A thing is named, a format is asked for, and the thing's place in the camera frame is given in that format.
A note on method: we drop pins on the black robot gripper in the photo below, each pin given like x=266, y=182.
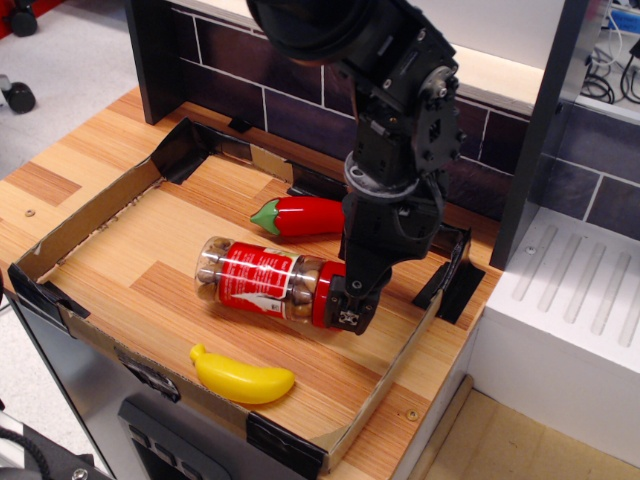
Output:
x=378, y=235

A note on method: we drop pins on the red-lidded spice bottle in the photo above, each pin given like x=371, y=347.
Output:
x=263, y=280

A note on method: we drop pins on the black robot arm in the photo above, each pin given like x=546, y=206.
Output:
x=403, y=75

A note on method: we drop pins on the cardboard fence with black tape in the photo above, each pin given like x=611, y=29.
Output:
x=191, y=341

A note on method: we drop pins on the red toy chili pepper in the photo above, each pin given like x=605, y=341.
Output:
x=300, y=216

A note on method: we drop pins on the yellow toy banana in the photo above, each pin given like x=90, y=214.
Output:
x=240, y=382

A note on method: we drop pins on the white dish drainer sink unit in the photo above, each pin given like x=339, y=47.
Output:
x=559, y=337

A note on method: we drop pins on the black control panel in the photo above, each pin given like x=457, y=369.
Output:
x=164, y=454

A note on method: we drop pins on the black office chair wheel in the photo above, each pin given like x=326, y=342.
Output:
x=18, y=95

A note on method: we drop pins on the dark grey shelf frame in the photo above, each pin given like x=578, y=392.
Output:
x=511, y=163

